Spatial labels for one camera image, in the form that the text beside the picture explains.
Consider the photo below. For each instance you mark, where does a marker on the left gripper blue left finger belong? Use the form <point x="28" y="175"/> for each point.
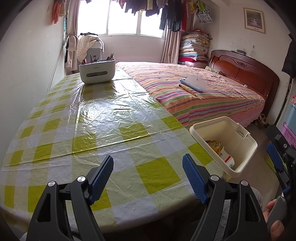
<point x="99" y="178"/>

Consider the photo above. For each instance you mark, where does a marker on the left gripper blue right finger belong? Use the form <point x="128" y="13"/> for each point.
<point x="197" y="176"/>

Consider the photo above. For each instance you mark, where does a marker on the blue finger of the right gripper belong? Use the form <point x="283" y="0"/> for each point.
<point x="274" y="160"/>

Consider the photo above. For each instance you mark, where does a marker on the yellow snack wrapper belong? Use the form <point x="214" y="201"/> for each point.
<point x="215" y="145"/>

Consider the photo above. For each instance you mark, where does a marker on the red white blue medicine box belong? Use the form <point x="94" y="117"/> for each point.
<point x="227" y="158"/>

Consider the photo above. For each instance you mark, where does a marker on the cream plastic trash bin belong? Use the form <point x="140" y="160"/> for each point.
<point x="235" y="139"/>

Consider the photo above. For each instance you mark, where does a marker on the person's right hand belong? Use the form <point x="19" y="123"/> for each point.
<point x="277" y="227"/>

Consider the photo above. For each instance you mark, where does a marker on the pink plastic basket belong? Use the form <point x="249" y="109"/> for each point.
<point x="289" y="135"/>

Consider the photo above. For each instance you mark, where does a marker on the blue plastic storage box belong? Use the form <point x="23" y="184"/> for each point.
<point x="291" y="119"/>

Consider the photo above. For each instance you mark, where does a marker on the green checkered plastic tablecloth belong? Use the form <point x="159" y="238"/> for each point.
<point x="75" y="127"/>

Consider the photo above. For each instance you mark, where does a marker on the wooden bed headboard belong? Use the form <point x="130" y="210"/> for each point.
<point x="247" y="71"/>

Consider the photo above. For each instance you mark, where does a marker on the striped colourful bed sheet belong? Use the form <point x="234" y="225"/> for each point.
<point x="222" y="97"/>

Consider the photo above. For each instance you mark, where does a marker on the yellow pencil on bed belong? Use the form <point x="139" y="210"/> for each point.
<point x="187" y="90"/>

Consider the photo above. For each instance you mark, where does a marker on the grey notebook on bed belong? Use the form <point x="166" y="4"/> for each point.
<point x="194" y="82"/>

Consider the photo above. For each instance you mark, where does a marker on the white tissue box organizer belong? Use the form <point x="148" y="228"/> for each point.
<point x="97" y="71"/>

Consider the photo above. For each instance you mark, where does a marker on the stack of folded blankets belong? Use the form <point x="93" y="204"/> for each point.
<point x="193" y="50"/>

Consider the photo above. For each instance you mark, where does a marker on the pink window curtain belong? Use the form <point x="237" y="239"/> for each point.
<point x="171" y="47"/>

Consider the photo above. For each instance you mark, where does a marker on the white machine with draped clothes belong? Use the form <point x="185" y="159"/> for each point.
<point x="77" y="48"/>

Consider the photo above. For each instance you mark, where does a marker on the hanging clothes row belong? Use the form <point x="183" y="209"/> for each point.
<point x="150" y="18"/>

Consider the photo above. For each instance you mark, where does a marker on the framed wall picture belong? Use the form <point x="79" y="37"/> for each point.
<point x="254" y="20"/>

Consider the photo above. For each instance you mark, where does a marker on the orange cloth on wall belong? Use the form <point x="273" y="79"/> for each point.
<point x="58" y="10"/>

